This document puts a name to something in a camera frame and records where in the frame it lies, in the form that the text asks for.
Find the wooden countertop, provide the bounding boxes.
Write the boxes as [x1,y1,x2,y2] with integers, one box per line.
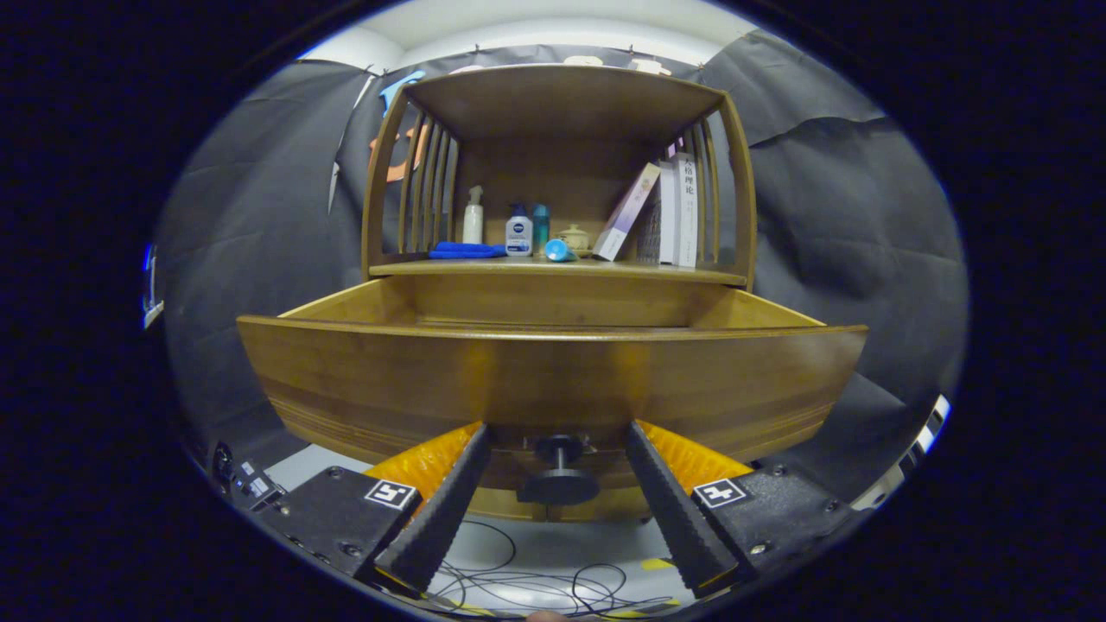
[369,255,748,288]

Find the black floor cables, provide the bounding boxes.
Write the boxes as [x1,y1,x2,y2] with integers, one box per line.
[428,518,683,619]

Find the white bottle with blue cap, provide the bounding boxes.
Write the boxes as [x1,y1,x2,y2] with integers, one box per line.
[505,203,534,257]

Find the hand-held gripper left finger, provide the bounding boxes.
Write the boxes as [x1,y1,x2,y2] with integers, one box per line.
[255,422,493,599]

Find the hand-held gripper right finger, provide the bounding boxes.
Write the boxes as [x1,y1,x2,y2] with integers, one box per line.
[624,419,865,599]

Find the white pump bottle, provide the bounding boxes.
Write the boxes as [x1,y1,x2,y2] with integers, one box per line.
[462,185,485,245]

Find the blue folded cloth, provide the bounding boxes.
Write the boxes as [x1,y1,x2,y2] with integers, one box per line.
[429,242,509,260]

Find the black round drawer knob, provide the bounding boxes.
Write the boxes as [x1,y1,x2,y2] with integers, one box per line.
[517,435,601,506]

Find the bright blue screen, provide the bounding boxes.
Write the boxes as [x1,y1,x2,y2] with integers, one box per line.
[143,244,167,329]

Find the black electronics box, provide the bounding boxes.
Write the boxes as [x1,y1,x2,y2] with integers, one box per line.
[212,441,286,511]

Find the white book with patterned cover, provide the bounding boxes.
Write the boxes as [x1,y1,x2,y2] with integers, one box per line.
[637,160,677,265]

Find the wooden drawer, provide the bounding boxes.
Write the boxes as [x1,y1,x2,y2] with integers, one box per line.
[236,275,869,493]

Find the purple cover book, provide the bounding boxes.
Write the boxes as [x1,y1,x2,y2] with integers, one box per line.
[592,162,662,262]

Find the wooden cabinet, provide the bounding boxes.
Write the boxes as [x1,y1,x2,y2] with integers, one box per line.
[361,63,760,524]

